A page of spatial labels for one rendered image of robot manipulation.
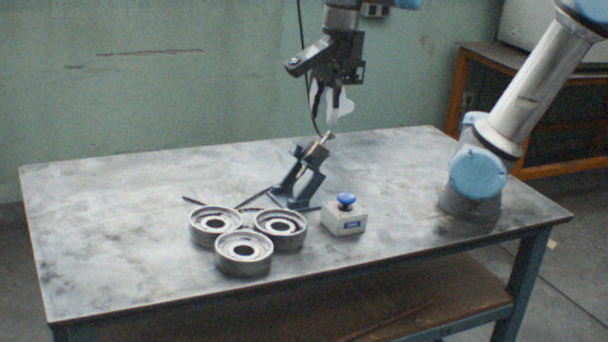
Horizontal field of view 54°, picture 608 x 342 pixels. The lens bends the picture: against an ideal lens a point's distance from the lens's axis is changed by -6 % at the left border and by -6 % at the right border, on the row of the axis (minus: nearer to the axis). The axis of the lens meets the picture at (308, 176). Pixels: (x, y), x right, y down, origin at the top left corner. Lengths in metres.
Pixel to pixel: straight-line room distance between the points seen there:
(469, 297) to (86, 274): 0.95
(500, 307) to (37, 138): 1.95
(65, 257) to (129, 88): 1.64
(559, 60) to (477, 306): 0.69
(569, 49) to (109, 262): 0.92
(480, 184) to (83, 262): 0.77
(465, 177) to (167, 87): 1.79
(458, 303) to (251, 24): 1.70
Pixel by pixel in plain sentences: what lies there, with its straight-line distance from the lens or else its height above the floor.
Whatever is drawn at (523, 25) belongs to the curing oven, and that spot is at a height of 0.93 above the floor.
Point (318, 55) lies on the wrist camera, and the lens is 1.28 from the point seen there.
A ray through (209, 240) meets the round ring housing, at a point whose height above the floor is 0.82.
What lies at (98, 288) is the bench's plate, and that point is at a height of 0.80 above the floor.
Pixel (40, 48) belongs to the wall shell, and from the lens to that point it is 2.66.
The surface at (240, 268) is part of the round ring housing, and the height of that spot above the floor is 0.83.
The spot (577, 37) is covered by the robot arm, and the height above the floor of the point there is 1.27.
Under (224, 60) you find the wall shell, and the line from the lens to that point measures 2.85.
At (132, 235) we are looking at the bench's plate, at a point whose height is 0.80.
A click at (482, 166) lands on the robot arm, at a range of 1.25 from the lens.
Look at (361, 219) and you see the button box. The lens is 1.30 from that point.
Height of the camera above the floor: 1.45
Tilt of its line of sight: 25 degrees down
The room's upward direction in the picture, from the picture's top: 7 degrees clockwise
